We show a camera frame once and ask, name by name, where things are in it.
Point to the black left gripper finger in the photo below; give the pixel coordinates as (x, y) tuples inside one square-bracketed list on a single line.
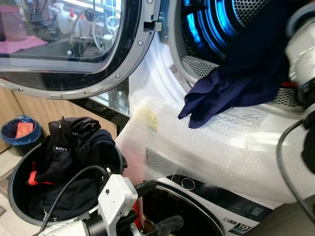
[(145, 188), (167, 226)]

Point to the navy blue garment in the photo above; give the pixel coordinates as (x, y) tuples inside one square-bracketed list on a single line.
[(246, 69)]

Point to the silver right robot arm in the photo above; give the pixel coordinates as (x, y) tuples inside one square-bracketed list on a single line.
[(301, 54)]

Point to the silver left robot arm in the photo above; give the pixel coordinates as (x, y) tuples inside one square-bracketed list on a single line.
[(69, 230)]

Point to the white front-load washing machine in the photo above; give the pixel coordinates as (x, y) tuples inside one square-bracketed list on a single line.
[(231, 202)]

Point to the black clothes pile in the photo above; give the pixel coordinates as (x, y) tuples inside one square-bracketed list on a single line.
[(74, 147)]

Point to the red plastic container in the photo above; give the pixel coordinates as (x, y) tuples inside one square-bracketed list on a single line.
[(138, 209)]

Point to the clear bubble wrap sheet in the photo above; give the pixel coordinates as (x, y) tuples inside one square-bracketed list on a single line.
[(206, 147)]

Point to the red item in basket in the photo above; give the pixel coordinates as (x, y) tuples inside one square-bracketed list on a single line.
[(33, 179)]

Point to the black round laundry basket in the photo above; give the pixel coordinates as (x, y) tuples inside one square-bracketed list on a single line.
[(17, 191)]

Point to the round glass dryer door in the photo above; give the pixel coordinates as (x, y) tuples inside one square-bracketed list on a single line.
[(74, 84)]

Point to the red-orange packet in bin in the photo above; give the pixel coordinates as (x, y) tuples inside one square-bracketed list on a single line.
[(24, 130)]

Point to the small bin with blue bag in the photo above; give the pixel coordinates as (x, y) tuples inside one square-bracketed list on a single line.
[(9, 132)]

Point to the perforated steel dryer drum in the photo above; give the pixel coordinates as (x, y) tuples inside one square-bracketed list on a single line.
[(211, 24)]

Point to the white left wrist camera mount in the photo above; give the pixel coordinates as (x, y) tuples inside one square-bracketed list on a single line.
[(115, 196)]

